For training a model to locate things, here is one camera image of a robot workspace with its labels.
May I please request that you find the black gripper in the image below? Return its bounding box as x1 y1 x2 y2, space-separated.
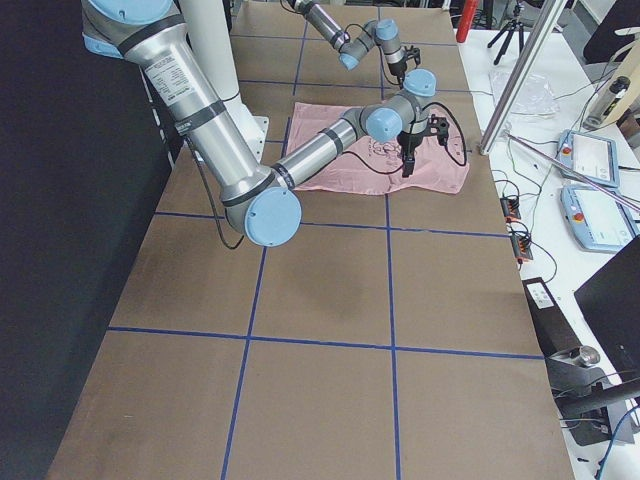
398 114 449 178
385 46 421 76

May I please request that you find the aluminium frame post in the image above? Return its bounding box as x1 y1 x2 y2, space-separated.
479 0 566 155

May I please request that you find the red fire extinguisher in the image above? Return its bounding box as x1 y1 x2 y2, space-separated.
456 0 479 43

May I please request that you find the black box with label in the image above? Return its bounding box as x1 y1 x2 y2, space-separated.
522 277 582 357

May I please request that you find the orange connector block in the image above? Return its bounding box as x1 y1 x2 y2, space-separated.
500 196 533 265

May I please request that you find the clear plastic bag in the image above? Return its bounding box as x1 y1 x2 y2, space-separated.
488 69 560 116

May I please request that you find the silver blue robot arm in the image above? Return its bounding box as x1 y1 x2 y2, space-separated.
82 1 449 247
281 1 421 85

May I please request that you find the blue teach pendant near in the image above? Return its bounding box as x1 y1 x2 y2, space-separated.
560 185 639 253

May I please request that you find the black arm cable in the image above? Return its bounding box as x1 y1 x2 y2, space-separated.
188 102 470 251

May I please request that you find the blue teach pendant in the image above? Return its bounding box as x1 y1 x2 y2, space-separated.
556 130 620 188
560 185 639 253

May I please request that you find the long reach stick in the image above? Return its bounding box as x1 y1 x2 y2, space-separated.
504 132 639 212

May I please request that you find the blue teach pendant far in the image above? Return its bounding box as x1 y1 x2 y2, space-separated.
556 130 620 188

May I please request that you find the black camera tripod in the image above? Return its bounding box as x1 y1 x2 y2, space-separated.
487 16 525 66

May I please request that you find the pink printed t-shirt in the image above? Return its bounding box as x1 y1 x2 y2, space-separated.
300 126 469 195

